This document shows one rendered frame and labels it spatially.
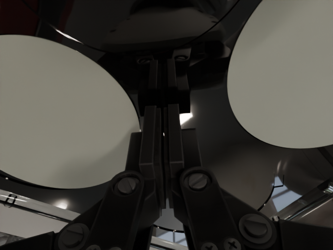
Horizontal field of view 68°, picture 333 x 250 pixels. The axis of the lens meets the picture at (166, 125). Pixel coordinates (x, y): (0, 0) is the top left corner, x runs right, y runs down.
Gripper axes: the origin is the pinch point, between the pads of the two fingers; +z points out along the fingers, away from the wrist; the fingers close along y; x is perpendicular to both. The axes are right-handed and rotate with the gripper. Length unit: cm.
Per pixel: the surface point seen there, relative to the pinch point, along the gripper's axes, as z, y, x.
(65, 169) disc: 2.5, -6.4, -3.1
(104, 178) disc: 2.5, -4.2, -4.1
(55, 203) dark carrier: 2.5, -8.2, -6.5
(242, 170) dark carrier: 2.6, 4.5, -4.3
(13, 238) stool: 84, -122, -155
